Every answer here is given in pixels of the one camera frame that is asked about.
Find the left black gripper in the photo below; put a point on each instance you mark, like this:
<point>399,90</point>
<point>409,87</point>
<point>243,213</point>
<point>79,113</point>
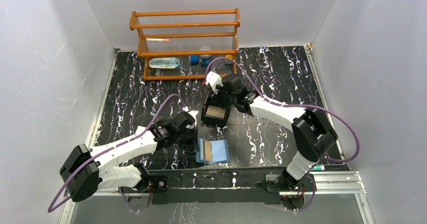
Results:
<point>188,137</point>

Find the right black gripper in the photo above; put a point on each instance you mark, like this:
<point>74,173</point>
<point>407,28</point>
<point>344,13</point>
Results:
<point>224,104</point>

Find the black card tray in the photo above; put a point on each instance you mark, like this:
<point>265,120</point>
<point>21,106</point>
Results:
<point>213,121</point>

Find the orange credit card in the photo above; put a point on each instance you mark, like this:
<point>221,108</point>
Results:
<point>207,151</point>

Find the blue card holder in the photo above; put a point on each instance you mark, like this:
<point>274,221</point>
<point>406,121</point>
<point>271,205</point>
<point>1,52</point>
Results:
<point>220,152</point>

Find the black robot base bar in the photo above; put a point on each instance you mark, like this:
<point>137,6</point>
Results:
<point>234,185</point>

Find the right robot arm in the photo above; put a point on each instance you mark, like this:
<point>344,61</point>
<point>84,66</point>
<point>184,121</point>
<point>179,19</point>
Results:
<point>311,128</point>

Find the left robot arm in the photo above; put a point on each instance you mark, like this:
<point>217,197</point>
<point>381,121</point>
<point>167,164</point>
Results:
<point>87,170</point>

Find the yellow and grey sponge block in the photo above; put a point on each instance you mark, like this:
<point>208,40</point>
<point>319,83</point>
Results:
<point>229,59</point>

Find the blue lidded jar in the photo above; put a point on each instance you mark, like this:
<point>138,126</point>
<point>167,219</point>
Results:
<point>205,58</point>

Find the small blue box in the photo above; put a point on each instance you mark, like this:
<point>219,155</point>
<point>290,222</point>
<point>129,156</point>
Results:
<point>193,59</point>

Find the toothbrush blister pack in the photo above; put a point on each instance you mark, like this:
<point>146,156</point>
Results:
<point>164,63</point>

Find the white and orange tube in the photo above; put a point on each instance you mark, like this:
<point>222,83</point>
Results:
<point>157,40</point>

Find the green and white marker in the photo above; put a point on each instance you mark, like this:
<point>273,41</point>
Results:
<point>318,168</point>

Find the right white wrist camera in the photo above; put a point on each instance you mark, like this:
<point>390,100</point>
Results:
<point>214,81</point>

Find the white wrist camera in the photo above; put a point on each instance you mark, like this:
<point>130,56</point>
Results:
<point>214,81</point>
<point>193,114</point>

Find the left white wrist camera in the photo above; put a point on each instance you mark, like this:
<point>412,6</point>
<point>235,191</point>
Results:
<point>193,114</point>

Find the orange wooden wire shelf rack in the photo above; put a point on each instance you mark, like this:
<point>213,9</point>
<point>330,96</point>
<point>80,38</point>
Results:
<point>188,31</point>

